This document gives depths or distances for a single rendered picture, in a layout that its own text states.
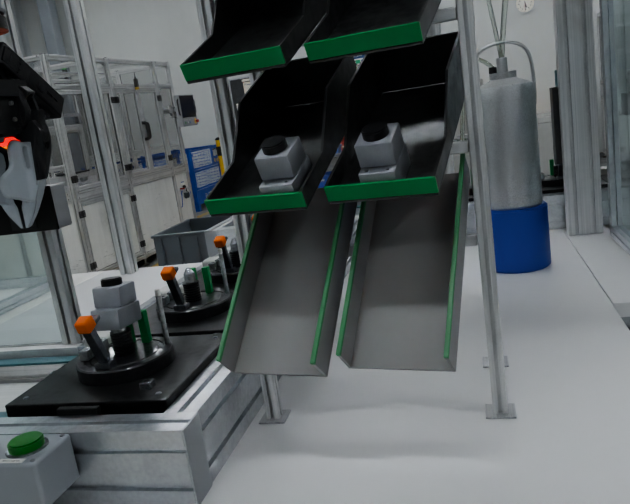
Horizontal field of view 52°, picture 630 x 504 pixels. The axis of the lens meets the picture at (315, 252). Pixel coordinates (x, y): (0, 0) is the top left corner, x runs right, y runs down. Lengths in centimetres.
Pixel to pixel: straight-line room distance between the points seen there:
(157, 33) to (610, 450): 1226
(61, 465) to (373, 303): 42
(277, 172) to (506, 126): 87
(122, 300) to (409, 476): 46
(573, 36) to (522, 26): 941
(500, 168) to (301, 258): 78
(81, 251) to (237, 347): 534
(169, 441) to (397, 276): 34
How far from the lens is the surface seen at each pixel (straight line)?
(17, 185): 73
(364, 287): 84
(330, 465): 86
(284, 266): 88
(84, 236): 609
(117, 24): 1321
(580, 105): 190
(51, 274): 120
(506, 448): 87
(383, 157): 73
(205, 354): 99
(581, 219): 194
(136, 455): 84
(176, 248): 302
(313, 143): 88
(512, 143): 155
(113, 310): 96
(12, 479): 85
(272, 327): 84
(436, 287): 81
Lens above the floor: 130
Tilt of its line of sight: 12 degrees down
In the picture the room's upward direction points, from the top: 8 degrees counter-clockwise
